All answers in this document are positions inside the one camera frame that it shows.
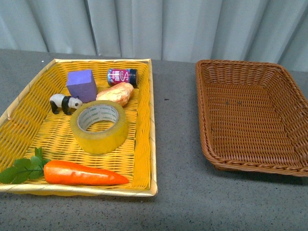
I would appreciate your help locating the yellow packing tape roll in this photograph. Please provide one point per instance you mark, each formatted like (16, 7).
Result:
(103, 141)

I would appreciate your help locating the yellow woven basket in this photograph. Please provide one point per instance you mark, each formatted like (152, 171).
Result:
(29, 123)

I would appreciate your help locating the brown wicker basket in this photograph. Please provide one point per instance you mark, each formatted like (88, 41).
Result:
(252, 117)

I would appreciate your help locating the toy bread loaf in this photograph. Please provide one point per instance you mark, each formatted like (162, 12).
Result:
(119, 93)

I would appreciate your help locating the small red spice jar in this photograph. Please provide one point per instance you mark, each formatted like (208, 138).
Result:
(116, 76)

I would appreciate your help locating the purple foam block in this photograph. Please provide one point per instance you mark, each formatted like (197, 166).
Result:
(81, 84)

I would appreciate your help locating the panda figurine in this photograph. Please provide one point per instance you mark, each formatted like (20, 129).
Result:
(64, 102)

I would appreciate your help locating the orange toy carrot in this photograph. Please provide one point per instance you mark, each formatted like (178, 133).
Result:
(58, 172)

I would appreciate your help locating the grey curtain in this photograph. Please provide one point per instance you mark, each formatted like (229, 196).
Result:
(274, 31)

